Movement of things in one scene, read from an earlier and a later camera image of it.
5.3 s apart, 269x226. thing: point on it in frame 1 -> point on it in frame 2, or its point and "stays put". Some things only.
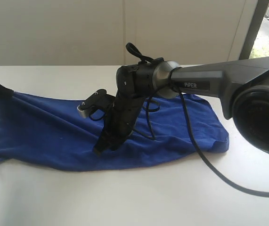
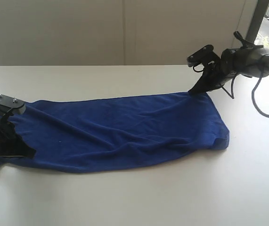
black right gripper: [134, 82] -> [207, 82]
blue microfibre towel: [33, 131] stays put
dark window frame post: [255, 25] stays put
